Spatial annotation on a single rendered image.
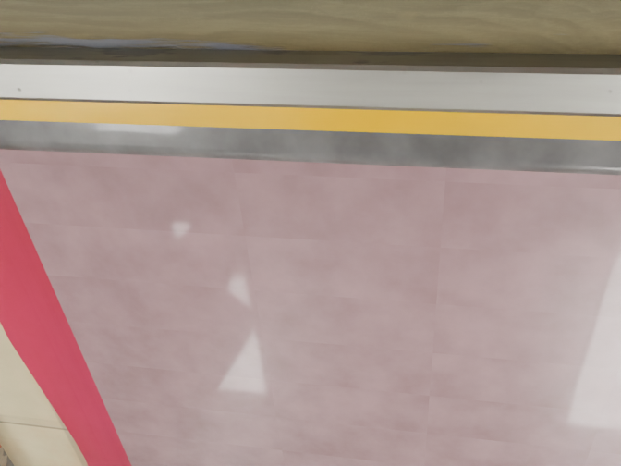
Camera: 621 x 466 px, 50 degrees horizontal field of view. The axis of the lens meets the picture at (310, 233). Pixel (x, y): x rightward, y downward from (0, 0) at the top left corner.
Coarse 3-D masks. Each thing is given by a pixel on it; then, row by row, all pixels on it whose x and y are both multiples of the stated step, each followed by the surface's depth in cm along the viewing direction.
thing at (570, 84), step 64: (0, 64) 16; (64, 64) 16; (128, 64) 16; (192, 64) 15; (256, 64) 15; (320, 64) 15; (384, 64) 15; (448, 64) 15; (512, 64) 14; (576, 64) 14
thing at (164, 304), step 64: (0, 192) 27; (64, 192) 26; (128, 192) 26; (192, 192) 25; (256, 192) 25; (320, 192) 24; (384, 192) 24; (0, 256) 29; (64, 256) 29; (128, 256) 28; (192, 256) 27; (256, 256) 27; (320, 256) 26; (384, 256) 26; (0, 320) 33; (64, 320) 32; (128, 320) 31; (192, 320) 30; (256, 320) 29; (320, 320) 29; (384, 320) 28; (64, 384) 35; (128, 384) 34; (192, 384) 33; (256, 384) 32; (320, 384) 31; (384, 384) 31; (128, 448) 38; (192, 448) 37; (256, 448) 36; (320, 448) 35; (384, 448) 34
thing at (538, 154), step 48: (0, 144) 20; (48, 144) 20; (96, 144) 20; (144, 144) 19; (192, 144) 19; (240, 144) 19; (288, 144) 18; (336, 144) 18; (384, 144) 18; (432, 144) 18; (480, 144) 18; (528, 144) 17; (576, 144) 17
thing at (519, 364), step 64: (448, 192) 23; (512, 192) 23; (576, 192) 22; (448, 256) 25; (512, 256) 24; (576, 256) 24; (448, 320) 27; (512, 320) 27; (576, 320) 26; (448, 384) 30; (512, 384) 29; (576, 384) 28; (448, 448) 33; (512, 448) 32; (576, 448) 31
